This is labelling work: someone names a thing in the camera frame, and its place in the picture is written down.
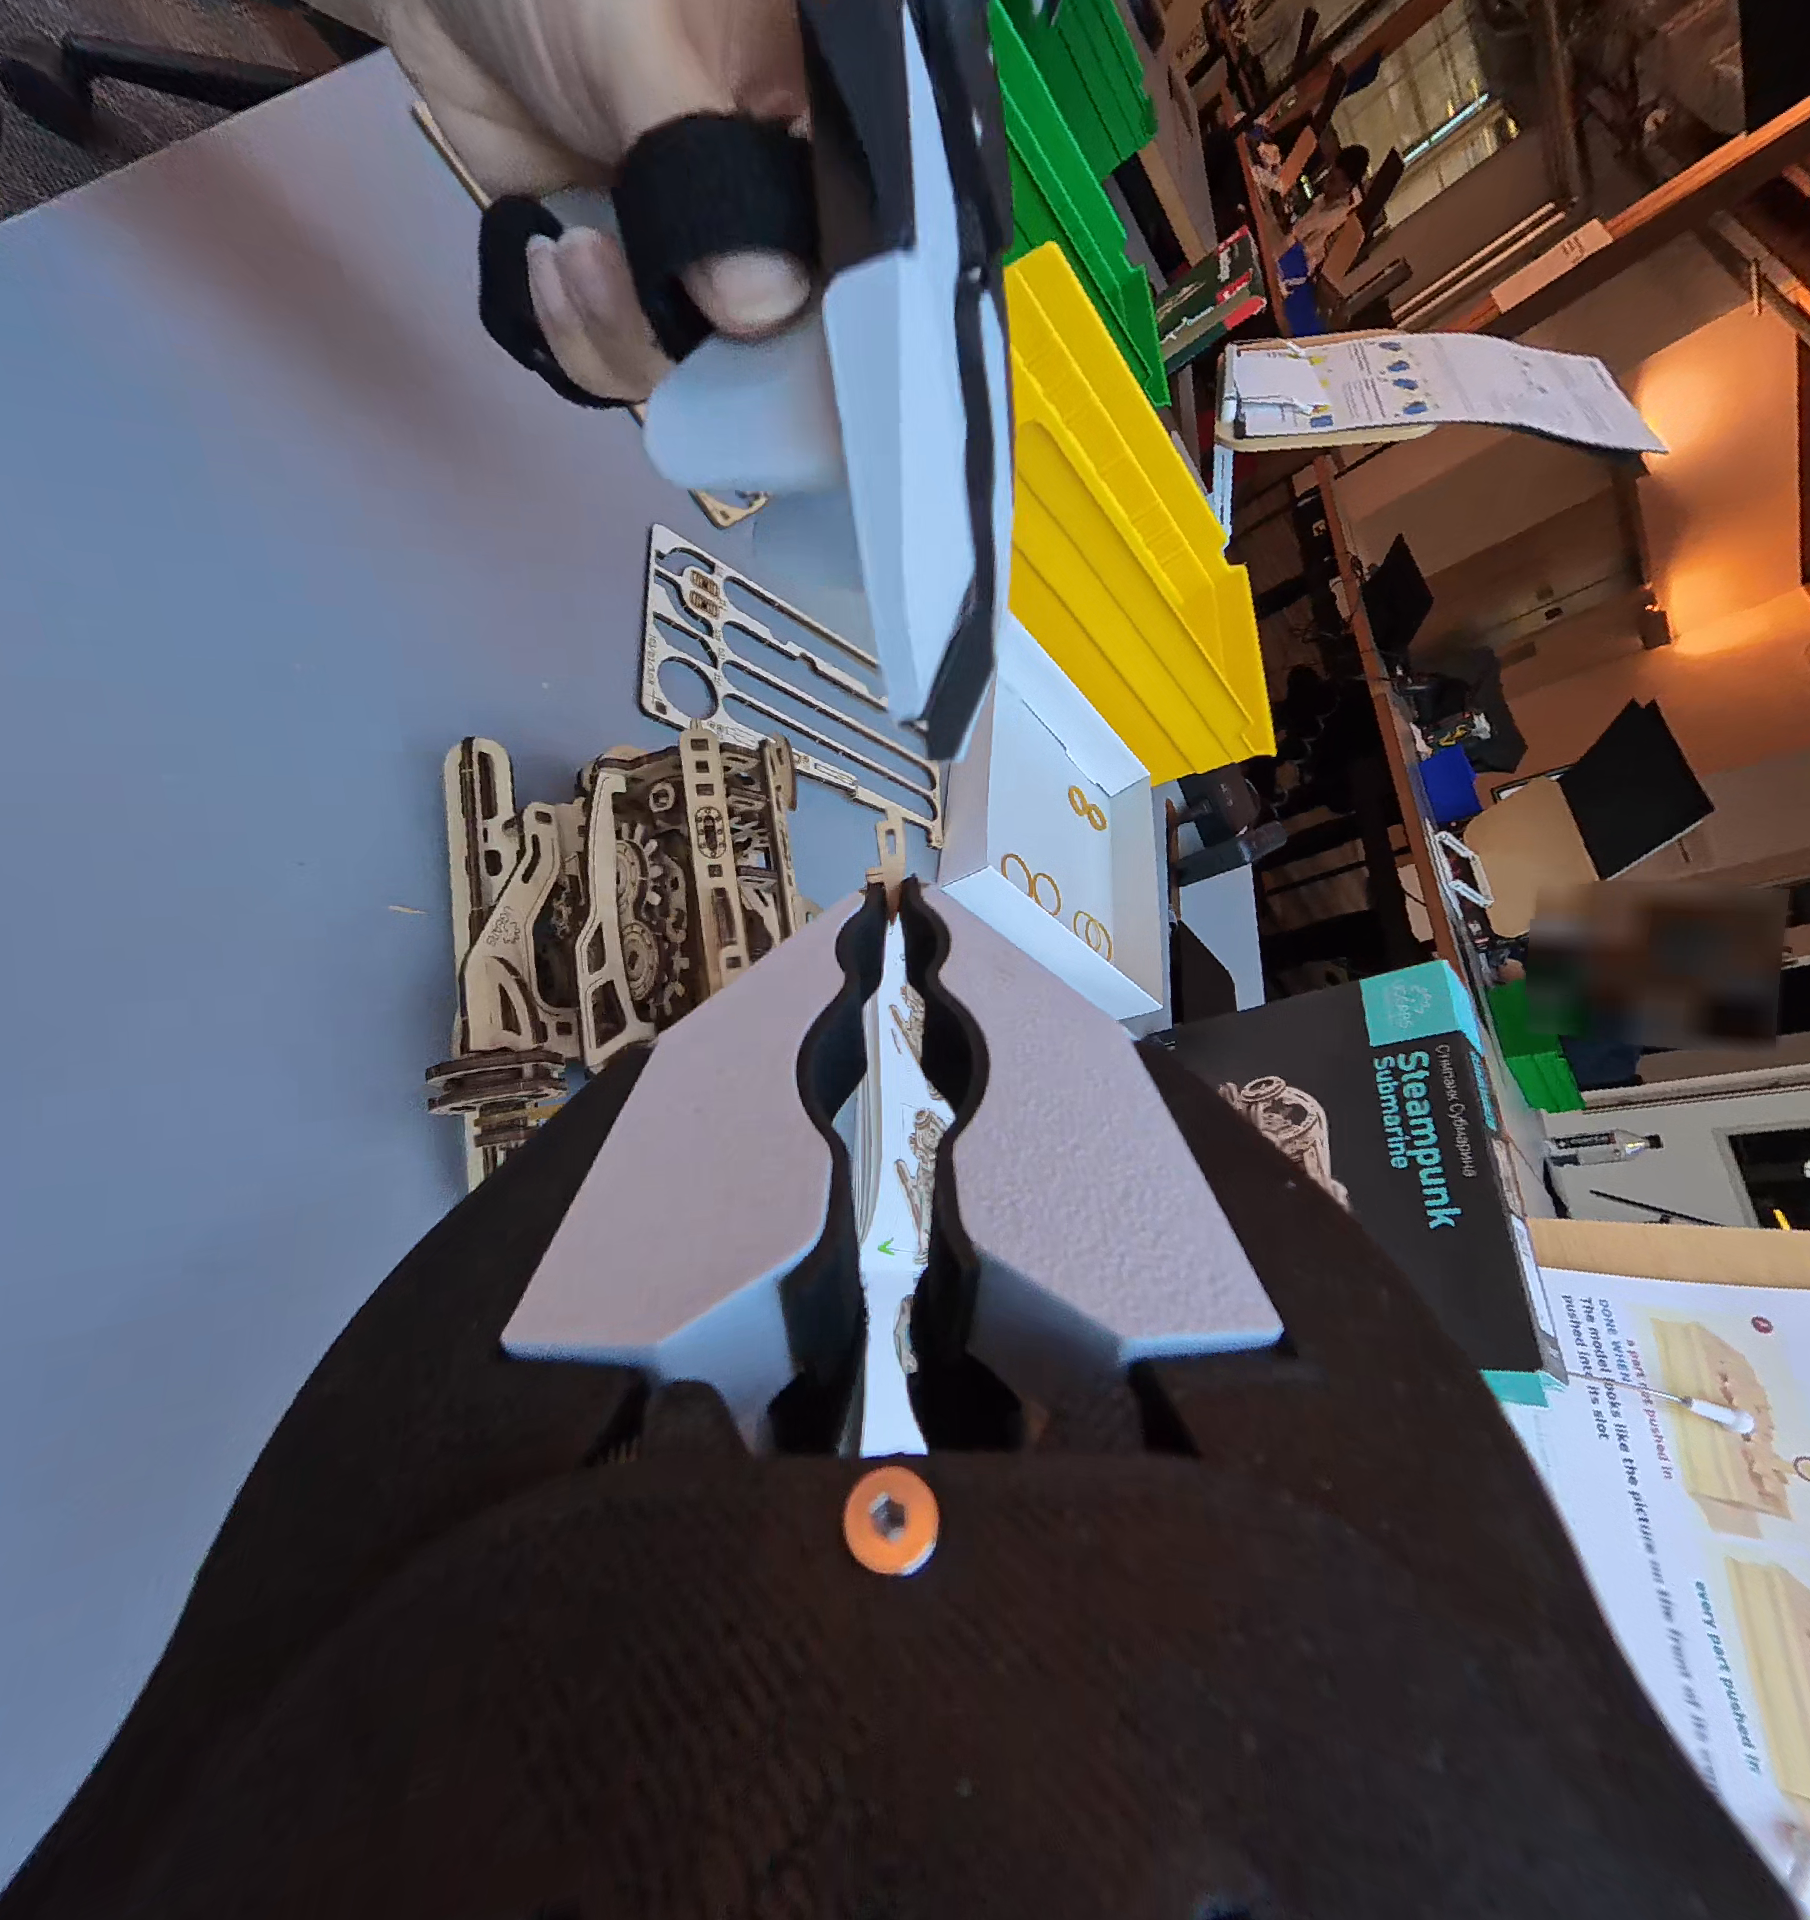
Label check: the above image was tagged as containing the partly built wooden model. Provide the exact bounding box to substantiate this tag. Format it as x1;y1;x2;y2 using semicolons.
426;721;823;1192

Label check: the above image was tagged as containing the stack of green storage bins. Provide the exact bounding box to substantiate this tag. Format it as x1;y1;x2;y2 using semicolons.
989;0;1169;407

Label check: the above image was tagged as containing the clipboard with printed paper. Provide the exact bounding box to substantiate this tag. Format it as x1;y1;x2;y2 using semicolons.
1216;330;1669;455

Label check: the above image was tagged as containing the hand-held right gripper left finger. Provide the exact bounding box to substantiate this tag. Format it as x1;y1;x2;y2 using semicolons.
498;889;895;1459

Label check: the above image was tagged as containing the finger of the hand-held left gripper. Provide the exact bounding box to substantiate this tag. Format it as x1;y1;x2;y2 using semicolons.
823;0;1016;765

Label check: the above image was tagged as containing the dark grey desk device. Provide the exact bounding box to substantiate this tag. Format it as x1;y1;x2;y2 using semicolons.
1166;765;1294;889

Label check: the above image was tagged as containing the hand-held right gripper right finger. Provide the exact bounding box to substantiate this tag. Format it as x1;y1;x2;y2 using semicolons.
897;881;1288;1455

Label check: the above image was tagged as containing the black monitor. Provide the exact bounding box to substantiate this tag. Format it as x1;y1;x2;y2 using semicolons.
1360;539;1435;651

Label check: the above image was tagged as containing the person's left hand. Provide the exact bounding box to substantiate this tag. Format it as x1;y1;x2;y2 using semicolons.
373;0;820;401

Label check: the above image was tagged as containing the printed instruction sheet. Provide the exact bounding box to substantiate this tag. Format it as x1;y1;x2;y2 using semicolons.
1481;1268;1810;1920

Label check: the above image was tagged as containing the white cardboard box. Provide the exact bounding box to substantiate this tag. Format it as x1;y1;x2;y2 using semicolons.
936;623;1169;1037

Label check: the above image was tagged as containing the beige chair with black jacket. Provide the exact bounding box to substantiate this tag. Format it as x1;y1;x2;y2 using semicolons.
1462;696;1716;905

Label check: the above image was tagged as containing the green and red box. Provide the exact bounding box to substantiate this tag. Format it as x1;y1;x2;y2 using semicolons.
1159;229;1271;373

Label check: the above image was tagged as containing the laser-cut wooden part sheet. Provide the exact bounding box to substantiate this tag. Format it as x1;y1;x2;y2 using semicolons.
639;523;950;851

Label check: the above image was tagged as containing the phone booth door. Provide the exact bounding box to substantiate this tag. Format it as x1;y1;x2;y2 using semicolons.
1544;1061;1810;1234

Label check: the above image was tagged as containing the black office chair base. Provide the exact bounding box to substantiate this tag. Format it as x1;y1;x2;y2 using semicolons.
0;20;324;188

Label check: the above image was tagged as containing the black model kit box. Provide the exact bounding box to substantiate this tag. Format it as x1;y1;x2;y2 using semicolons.
1152;959;1551;1374

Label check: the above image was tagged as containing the stack of yellow storage bins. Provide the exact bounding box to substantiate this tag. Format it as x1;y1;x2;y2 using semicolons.
1002;242;1279;786

